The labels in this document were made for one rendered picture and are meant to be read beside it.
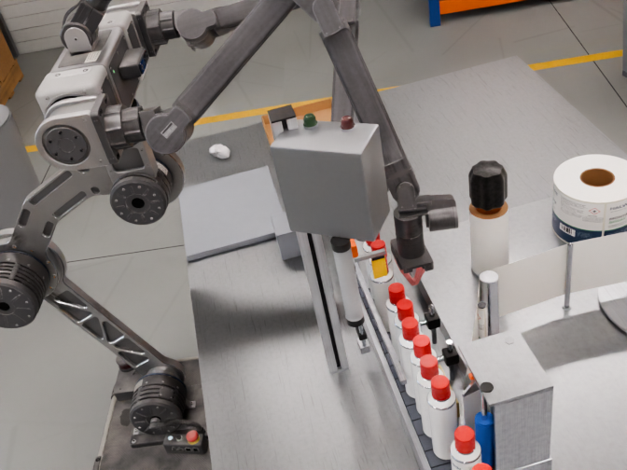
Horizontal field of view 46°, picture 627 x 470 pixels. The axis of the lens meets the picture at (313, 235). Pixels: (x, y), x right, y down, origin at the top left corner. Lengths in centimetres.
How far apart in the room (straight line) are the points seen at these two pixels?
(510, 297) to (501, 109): 104
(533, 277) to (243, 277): 79
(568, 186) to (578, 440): 63
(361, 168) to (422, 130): 128
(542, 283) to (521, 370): 43
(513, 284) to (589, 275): 18
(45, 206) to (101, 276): 157
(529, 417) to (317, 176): 53
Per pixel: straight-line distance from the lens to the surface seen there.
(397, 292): 150
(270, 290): 195
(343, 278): 137
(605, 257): 170
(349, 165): 122
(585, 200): 181
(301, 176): 127
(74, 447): 295
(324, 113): 266
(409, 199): 146
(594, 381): 161
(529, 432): 133
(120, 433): 257
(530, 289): 166
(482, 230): 171
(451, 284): 180
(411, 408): 156
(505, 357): 129
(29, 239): 217
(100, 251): 378
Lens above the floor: 212
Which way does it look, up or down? 38 degrees down
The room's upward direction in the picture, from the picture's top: 12 degrees counter-clockwise
